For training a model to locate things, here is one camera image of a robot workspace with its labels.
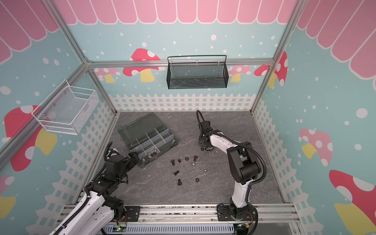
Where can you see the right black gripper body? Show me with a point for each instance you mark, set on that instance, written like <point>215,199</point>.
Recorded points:
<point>204,142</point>

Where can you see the dark green compartment organizer box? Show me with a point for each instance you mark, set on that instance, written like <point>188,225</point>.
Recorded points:
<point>147,139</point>

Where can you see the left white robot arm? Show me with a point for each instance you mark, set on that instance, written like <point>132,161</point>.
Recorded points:
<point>98,207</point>

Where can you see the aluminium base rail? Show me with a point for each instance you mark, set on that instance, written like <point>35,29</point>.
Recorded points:
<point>207,213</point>

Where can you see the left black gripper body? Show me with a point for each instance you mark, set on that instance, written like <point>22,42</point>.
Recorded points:
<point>128,164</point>

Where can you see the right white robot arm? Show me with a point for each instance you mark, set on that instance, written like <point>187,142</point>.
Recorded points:
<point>246,165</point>

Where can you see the black wire mesh basket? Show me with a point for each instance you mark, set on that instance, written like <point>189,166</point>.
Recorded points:
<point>197,72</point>

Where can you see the white wire mesh basket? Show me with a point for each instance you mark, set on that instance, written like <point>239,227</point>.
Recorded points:
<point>67,111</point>

